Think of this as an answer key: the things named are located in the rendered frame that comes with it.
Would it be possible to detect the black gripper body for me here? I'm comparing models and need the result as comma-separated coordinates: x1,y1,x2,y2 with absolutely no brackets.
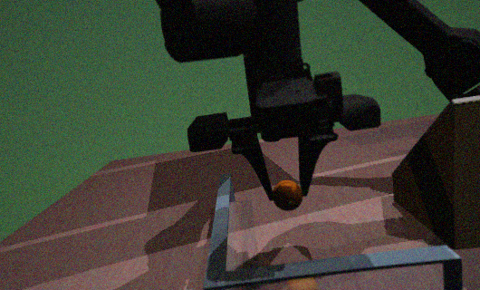
187,48,380,152

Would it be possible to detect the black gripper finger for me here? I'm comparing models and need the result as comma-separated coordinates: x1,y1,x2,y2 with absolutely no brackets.
298,132,339,196
232,137,274,200

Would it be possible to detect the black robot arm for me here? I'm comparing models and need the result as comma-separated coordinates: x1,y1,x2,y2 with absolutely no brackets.
155,0,480,142

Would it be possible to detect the grey l-shaped wall trim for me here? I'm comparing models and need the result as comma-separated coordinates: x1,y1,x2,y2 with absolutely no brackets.
203,173,463,290

